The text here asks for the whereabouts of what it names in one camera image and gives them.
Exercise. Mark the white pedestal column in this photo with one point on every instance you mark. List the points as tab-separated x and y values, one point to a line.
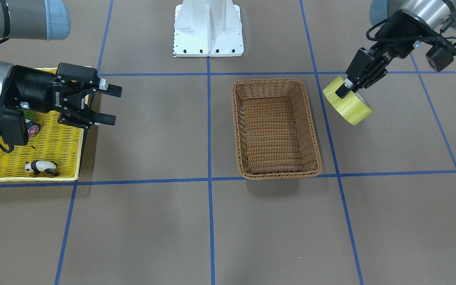
208	28

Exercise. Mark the brown wicker basket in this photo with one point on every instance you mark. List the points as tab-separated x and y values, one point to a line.
274	130

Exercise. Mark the yellow plastic basket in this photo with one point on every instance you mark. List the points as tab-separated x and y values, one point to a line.
55	142

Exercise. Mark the small black labelled can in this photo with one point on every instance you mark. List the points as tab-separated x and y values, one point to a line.
32	127

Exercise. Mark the yellow tape roll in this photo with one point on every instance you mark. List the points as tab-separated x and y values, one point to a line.
353	108

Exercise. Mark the panda figurine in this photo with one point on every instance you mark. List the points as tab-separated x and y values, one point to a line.
41	166

